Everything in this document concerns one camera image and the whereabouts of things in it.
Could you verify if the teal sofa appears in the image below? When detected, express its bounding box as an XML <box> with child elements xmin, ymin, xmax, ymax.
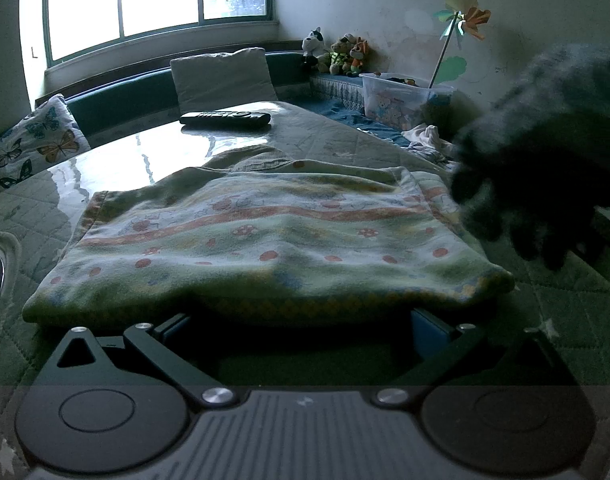
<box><xmin>34</xmin><ymin>49</ymin><xmax>316</xmax><ymax>137</ymax></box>

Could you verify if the black and white plush cow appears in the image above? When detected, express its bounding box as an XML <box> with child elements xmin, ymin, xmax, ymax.
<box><xmin>301</xmin><ymin>28</ymin><xmax>326</xmax><ymax>72</ymax></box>

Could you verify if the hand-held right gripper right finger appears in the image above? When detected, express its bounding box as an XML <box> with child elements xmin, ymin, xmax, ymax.
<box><xmin>372</xmin><ymin>307</ymin><xmax>582</xmax><ymax>407</ymax></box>

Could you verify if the black remote control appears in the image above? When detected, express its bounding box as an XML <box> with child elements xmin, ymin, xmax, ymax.
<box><xmin>179</xmin><ymin>109</ymin><xmax>272</xmax><ymax>131</ymax></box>

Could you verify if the paper pinwheel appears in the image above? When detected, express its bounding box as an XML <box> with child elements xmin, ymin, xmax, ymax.
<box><xmin>427</xmin><ymin>0</ymin><xmax>492</xmax><ymax>89</ymax></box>

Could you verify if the large window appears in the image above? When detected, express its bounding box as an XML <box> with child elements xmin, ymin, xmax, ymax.
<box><xmin>42</xmin><ymin>0</ymin><xmax>279</xmax><ymax>69</ymax></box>

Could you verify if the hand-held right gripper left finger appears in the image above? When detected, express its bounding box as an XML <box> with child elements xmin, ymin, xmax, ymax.
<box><xmin>56</xmin><ymin>313</ymin><xmax>232</xmax><ymax>406</ymax></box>

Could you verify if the white crumpled cloth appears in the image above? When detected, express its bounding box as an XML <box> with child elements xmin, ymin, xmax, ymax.
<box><xmin>401</xmin><ymin>123</ymin><xmax>460</xmax><ymax>162</ymax></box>

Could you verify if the brown plush bear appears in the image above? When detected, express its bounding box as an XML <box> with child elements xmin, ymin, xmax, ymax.
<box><xmin>318</xmin><ymin>33</ymin><xmax>356</xmax><ymax>77</ymax></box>

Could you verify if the person's left hand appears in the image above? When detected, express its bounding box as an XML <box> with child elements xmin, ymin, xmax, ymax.
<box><xmin>451</xmin><ymin>159</ymin><xmax>610</xmax><ymax>274</ymax></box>

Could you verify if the plain white pillow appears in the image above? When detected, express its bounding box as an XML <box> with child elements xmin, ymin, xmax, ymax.
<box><xmin>169</xmin><ymin>47</ymin><xmax>278</xmax><ymax>104</ymax></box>

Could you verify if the blue patterned seat cushion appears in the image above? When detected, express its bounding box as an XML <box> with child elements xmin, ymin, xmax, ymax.
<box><xmin>309</xmin><ymin>72</ymin><xmax>458</xmax><ymax>162</ymax></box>

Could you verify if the butterfly print pillow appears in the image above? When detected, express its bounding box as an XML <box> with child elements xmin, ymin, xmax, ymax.
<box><xmin>0</xmin><ymin>93</ymin><xmax>92</xmax><ymax>192</ymax></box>

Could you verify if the clear plastic storage box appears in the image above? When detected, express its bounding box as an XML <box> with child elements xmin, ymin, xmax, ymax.
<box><xmin>358</xmin><ymin>72</ymin><xmax>456</xmax><ymax>134</ymax></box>

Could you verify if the person's left forearm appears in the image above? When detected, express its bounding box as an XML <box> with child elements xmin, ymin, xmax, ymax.
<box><xmin>457</xmin><ymin>41</ymin><xmax>610</xmax><ymax>211</ymax></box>

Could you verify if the orange plush fox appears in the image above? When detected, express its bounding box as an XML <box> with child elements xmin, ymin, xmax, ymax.
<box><xmin>347</xmin><ymin>38</ymin><xmax>371</xmax><ymax>79</ymax></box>

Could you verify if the patterned pastel cloth garment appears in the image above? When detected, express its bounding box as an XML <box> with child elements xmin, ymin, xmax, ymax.
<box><xmin>22</xmin><ymin>146</ymin><xmax>516</xmax><ymax>330</ymax></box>

